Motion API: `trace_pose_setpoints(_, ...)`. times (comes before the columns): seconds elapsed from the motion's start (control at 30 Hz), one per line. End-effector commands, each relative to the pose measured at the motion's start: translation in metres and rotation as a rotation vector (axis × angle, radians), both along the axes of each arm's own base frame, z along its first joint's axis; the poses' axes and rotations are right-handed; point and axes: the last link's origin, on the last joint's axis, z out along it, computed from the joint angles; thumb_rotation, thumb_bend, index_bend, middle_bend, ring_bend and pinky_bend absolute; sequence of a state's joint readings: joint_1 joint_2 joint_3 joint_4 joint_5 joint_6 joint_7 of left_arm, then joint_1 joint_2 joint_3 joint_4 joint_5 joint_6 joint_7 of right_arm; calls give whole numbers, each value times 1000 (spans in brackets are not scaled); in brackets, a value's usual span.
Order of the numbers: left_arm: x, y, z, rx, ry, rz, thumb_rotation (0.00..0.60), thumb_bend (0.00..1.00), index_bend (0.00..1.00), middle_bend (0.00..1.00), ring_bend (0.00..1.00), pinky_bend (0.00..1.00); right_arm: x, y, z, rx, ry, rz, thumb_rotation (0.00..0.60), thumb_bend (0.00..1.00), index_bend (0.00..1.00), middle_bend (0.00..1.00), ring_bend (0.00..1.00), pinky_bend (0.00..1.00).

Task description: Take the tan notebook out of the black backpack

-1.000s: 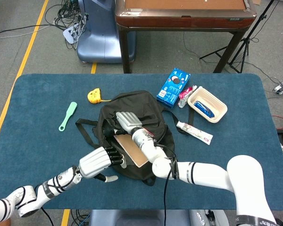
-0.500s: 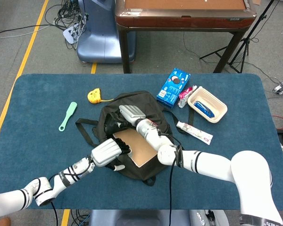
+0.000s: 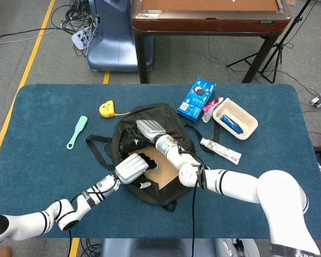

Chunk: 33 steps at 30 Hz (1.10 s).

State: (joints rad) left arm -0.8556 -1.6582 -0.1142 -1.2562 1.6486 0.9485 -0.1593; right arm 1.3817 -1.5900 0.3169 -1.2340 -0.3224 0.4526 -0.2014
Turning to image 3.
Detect cream plastic container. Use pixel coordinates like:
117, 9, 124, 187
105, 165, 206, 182
212, 98, 258, 140

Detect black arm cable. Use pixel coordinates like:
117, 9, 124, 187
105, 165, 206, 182
68, 229, 74, 257
178, 148, 208, 239

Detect blue table cover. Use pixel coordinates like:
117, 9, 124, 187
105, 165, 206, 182
0, 83, 321, 239

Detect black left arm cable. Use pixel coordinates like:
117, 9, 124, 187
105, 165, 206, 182
68, 229, 74, 257

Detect tangled floor cables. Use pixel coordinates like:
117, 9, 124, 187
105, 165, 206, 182
50, 0, 101, 57

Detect blue packet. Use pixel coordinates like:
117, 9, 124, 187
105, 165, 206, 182
220, 114, 244, 135

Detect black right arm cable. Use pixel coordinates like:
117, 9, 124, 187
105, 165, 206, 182
178, 148, 208, 239

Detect blue cookie box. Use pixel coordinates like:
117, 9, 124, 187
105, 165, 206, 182
177, 77, 217, 124

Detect grey robot torso base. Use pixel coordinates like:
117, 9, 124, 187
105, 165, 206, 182
100, 237, 260, 257

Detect brown mahjong table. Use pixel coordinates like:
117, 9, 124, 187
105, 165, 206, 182
130, 0, 292, 84

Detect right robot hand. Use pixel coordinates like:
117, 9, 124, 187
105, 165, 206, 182
128, 119, 168, 148

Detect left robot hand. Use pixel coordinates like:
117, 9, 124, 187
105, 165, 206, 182
114, 152, 159, 190

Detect black tripod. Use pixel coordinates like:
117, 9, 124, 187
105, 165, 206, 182
226, 0, 314, 84

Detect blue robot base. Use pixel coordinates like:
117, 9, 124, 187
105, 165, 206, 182
87, 0, 155, 73

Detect pink white snack packet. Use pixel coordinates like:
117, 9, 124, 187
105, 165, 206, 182
202, 96, 224, 123

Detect yellow tape measure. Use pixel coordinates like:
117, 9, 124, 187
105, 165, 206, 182
99, 100, 131, 118

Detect mint green brush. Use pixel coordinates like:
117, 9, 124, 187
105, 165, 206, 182
66, 115, 88, 150

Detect black fabric backpack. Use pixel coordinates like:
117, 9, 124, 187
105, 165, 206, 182
85, 103, 221, 213

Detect white toothpaste box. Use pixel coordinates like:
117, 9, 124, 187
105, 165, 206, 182
200, 137, 242, 165

